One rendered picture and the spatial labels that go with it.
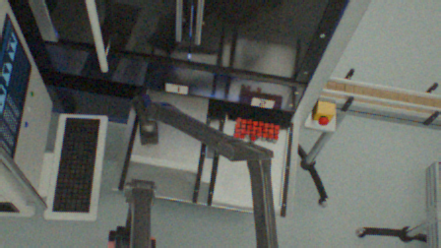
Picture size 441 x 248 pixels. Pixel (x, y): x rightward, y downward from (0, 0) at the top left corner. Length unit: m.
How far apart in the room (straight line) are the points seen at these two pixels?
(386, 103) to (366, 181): 0.96
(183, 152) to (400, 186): 1.57
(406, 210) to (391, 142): 0.42
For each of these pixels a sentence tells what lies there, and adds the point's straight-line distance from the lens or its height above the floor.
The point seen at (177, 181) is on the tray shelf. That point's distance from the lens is 2.03.
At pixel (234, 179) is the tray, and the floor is 0.88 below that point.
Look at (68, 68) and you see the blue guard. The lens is 2.09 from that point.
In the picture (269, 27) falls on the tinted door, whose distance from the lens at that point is 1.64.
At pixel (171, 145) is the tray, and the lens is 2.08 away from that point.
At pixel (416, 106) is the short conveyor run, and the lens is 2.30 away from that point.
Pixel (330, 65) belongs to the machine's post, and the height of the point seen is 1.35.
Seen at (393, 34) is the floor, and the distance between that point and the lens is 3.74.
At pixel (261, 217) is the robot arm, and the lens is 1.55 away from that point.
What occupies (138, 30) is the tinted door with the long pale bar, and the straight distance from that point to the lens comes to 1.77.
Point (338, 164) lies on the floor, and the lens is 3.15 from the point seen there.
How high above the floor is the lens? 2.80
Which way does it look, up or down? 64 degrees down
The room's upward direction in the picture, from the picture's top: 12 degrees clockwise
